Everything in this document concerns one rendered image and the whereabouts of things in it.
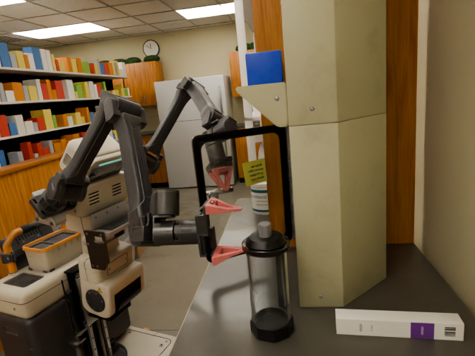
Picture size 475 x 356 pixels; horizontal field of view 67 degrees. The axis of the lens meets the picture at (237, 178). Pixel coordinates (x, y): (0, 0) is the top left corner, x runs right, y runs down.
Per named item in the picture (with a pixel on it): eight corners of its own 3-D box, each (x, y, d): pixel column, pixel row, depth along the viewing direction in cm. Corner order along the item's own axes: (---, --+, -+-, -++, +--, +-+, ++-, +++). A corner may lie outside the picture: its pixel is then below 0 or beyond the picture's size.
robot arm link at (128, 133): (134, 114, 109) (101, 104, 101) (145, 104, 106) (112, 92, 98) (160, 249, 92) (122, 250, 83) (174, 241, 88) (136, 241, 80)
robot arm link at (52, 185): (132, 87, 111) (102, 76, 104) (148, 111, 104) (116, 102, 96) (74, 191, 127) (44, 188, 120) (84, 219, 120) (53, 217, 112)
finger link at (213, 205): (239, 203, 75) (195, 205, 76) (242, 235, 77) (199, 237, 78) (242, 195, 82) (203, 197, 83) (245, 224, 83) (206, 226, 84)
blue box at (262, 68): (283, 83, 109) (281, 53, 107) (283, 83, 100) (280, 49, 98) (251, 87, 111) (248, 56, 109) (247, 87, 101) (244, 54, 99)
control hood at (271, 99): (288, 116, 113) (285, 83, 111) (288, 126, 82) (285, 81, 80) (251, 119, 115) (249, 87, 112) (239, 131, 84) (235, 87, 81)
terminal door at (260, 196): (292, 241, 121) (285, 123, 112) (207, 264, 111) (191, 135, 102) (291, 240, 122) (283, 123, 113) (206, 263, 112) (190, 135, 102)
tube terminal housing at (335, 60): (371, 250, 120) (369, 3, 102) (401, 306, 89) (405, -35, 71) (296, 252, 124) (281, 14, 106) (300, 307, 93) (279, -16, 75)
